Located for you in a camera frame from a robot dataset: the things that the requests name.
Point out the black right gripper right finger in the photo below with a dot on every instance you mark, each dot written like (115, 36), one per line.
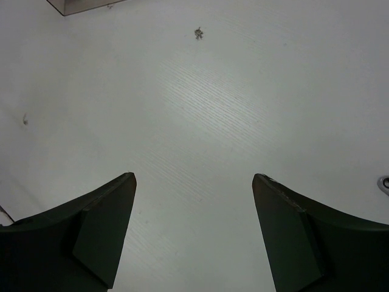
(313, 247)

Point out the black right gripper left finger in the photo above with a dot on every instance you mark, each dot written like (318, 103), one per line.
(75, 246)

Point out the small silver ratchet wrench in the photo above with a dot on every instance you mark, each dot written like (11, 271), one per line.
(383, 184)

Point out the clear compartment organizer box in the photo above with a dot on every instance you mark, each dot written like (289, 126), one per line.
(70, 7)

